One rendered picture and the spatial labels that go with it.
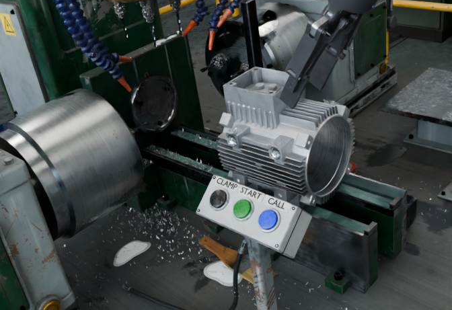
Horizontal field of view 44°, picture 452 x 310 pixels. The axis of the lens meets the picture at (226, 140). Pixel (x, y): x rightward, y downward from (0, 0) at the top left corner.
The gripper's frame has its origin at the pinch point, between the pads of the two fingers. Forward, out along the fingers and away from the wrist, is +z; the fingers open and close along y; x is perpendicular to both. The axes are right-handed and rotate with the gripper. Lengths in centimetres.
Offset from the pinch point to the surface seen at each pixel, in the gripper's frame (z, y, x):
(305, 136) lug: 9.6, 0.2, 4.3
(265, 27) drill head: 21.5, -31.0, -27.6
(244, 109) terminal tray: 15.6, -0.6, -9.1
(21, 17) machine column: 27, 12, -63
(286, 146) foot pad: 12.8, 1.9, 2.7
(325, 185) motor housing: 23.0, -6.6, 10.5
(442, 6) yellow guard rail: 94, -231, -36
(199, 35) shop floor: 262, -263, -215
